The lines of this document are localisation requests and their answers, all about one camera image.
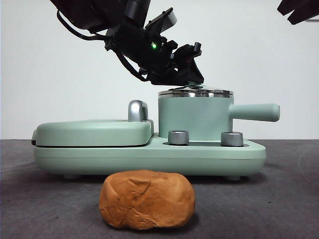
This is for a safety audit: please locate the glass lid with green knob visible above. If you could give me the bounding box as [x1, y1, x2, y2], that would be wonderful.
[158, 81, 234, 98]

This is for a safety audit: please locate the brown potato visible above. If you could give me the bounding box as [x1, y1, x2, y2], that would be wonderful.
[99, 170, 196, 230]

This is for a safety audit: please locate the silver control knob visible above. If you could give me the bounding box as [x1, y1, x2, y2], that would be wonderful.
[168, 130, 190, 145]
[221, 131, 244, 147]

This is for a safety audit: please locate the mint green breakfast machine base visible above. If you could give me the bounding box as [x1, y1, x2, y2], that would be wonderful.
[33, 133, 267, 180]

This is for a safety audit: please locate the mint green griddle cover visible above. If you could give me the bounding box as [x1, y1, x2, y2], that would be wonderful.
[32, 119, 155, 148]

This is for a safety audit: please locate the mint green pot with handle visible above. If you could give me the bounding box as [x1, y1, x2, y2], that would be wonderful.
[158, 91, 281, 139]

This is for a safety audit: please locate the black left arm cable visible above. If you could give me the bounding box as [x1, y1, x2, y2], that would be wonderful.
[56, 9, 110, 42]
[116, 49, 150, 82]

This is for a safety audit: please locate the chrome arched cover handle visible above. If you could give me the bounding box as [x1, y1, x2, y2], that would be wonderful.
[128, 100, 150, 122]

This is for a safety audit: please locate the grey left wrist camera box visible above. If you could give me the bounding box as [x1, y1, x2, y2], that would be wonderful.
[144, 7, 178, 33]

